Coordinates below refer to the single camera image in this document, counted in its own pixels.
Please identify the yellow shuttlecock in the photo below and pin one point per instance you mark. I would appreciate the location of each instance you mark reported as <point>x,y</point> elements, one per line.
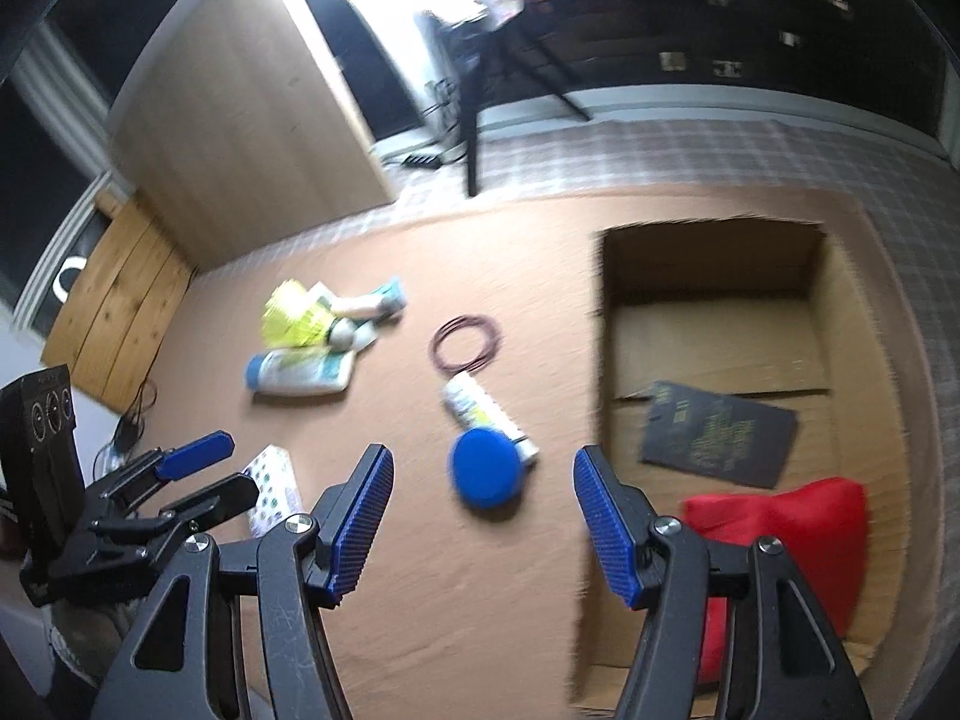
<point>296,315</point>

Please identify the white patterned pack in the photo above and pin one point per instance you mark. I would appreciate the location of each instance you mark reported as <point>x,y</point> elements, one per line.
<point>274,487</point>

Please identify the black power strip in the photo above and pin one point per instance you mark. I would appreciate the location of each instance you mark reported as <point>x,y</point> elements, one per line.
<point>421,160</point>

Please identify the black tripod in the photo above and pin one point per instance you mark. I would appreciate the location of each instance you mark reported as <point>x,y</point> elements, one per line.
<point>471,150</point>

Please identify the large light wooden board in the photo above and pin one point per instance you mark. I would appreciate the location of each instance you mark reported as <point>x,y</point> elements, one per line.
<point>247,127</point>

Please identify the red cloth bag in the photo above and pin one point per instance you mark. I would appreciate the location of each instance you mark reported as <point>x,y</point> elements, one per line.
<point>787,532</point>

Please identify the blue round lid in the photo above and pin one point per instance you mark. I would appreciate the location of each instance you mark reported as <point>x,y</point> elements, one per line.
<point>484,469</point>

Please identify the dark printed booklet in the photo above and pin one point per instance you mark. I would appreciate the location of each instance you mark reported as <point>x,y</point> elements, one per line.
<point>720,435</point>

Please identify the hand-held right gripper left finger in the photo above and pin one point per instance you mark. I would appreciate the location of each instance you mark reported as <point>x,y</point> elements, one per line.
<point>360,521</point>

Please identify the white bottle with green label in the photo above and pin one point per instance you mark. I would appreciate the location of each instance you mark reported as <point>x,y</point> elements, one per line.
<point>300,373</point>

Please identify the checkered sheet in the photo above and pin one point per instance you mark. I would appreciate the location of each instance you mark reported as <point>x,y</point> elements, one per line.
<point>675,157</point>

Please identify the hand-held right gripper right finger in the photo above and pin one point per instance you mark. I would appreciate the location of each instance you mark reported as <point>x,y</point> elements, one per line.
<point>607,532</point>

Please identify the brown cardboard box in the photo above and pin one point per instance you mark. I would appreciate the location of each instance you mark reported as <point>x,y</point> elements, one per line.
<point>712,337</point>

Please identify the pine wood panel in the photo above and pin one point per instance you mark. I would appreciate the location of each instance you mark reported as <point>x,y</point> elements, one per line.
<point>112,300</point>

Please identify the white and teal tube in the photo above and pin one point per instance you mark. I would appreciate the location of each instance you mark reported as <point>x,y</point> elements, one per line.
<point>367,304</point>

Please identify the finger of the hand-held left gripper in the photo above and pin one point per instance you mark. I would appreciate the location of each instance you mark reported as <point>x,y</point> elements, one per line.
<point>217,499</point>
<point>195,454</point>

